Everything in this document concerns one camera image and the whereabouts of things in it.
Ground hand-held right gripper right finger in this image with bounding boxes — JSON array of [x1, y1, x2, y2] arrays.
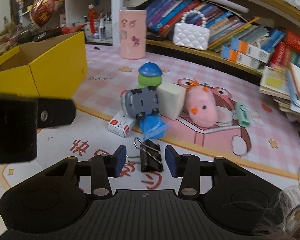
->
[[165, 145, 251, 198]]

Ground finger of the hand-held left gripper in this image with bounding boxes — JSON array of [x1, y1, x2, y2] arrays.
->
[[0, 92, 76, 165]]

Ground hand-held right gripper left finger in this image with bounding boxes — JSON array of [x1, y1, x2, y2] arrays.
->
[[40, 145, 127, 197]]

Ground black binder clip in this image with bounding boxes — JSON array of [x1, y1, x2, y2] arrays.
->
[[134, 137, 164, 173]]

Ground white red staple box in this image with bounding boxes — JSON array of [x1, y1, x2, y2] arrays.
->
[[107, 111, 137, 138]]

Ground yellow cardboard box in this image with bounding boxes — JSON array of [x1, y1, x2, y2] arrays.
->
[[0, 31, 88, 98]]

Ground blue plastic bag roll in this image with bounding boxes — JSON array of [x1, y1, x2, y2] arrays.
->
[[139, 114, 167, 140]]

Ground pink plush chick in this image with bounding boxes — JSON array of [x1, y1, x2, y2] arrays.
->
[[185, 79, 220, 127]]

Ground white foam block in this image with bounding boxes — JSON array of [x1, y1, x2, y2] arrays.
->
[[157, 81, 187, 120]]

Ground grey toy car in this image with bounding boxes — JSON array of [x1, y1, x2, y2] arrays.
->
[[122, 86, 160, 120]]

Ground pink printed desk mat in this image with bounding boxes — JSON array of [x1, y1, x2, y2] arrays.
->
[[0, 42, 300, 240]]

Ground black labelled box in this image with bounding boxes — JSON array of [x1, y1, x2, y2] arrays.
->
[[32, 29, 63, 42]]

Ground red snack packet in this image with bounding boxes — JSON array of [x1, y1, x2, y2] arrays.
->
[[61, 25, 85, 35]]

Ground mint green clip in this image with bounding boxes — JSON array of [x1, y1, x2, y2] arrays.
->
[[232, 102, 252, 128]]

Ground green frog toy blue cap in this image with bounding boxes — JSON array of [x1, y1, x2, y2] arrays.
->
[[136, 62, 163, 91]]

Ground brown fluffy plush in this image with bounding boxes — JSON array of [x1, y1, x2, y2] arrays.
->
[[0, 21, 23, 58]]

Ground small white spray bottle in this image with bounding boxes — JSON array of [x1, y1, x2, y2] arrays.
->
[[98, 19, 107, 40]]

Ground red hanging doll ornament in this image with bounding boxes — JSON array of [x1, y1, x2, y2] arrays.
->
[[89, 4, 97, 34]]

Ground pink cylindrical sticker cup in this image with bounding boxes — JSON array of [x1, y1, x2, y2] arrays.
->
[[119, 9, 147, 60]]

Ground white cubby shelf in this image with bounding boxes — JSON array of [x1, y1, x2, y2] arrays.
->
[[64, 0, 113, 46]]

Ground red gold foil bag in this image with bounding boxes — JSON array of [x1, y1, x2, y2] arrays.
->
[[30, 0, 65, 28]]

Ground wooden bookshelf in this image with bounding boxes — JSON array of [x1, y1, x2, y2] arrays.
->
[[111, 0, 300, 78]]

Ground orange blue carton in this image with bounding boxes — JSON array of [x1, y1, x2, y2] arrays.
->
[[231, 37, 270, 63], [220, 45, 262, 70]]

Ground stack of open workbooks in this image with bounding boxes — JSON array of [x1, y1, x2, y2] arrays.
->
[[259, 62, 300, 130]]

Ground person's hair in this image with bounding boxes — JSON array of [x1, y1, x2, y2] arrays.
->
[[251, 189, 300, 240]]

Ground row of blue paperback books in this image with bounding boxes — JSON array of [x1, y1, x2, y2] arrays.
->
[[145, 0, 285, 55]]

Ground red thick dictionaries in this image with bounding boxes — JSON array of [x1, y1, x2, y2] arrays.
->
[[271, 30, 300, 67]]

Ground white quilted pearl-handle handbag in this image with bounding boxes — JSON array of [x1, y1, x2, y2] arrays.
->
[[172, 10, 210, 51]]

